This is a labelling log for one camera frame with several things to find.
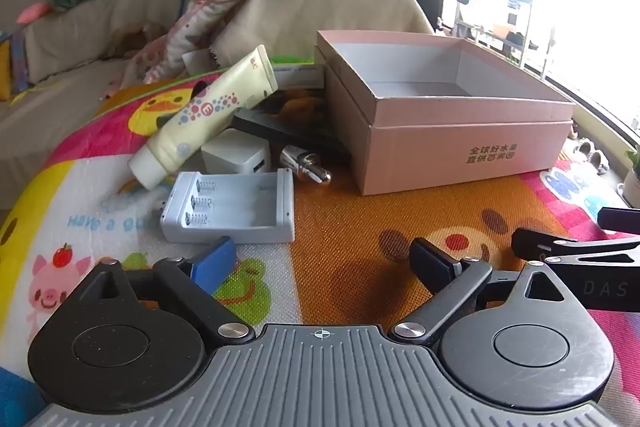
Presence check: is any pair of beige shoes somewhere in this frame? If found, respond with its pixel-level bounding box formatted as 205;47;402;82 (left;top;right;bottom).
570;136;612;176

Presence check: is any pink plush toy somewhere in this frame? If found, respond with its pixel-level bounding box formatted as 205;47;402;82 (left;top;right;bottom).
15;2;53;26

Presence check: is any pink cardboard box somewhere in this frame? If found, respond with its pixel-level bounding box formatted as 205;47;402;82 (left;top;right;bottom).
314;29;577;196

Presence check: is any white battery charger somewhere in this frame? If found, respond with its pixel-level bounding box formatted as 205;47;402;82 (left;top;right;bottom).
159;168;296;245

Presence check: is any cream lotion tube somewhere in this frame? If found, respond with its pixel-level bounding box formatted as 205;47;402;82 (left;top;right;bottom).
127;45;278;192

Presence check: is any metal rack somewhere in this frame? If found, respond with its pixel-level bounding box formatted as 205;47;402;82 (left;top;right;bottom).
452;0;557;68

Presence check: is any beige sofa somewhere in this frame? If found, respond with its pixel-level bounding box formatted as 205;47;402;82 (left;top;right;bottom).
0;0;436;208

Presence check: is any white power adapter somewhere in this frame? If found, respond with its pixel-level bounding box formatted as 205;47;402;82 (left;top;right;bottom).
200;128;273;175

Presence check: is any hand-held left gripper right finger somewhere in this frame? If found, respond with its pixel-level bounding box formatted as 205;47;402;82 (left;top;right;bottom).
392;237;567;348

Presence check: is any black power bank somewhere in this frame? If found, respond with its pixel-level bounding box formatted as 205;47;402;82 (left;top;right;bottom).
231;109;353;158

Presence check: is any orange toy bear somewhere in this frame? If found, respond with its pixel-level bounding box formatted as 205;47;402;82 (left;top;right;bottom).
272;89;326;120

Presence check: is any colourful cartoon printed blanket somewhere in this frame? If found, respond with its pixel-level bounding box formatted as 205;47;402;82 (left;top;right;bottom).
0;72;640;427

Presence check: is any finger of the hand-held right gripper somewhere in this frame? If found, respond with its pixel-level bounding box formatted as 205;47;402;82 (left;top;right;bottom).
598;206;640;231
511;227;640;265

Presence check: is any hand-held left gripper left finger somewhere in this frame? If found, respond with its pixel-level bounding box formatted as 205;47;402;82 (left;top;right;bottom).
82;235;257;346

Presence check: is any potted plant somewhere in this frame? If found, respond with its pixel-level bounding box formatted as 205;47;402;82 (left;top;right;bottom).
621;146;640;204

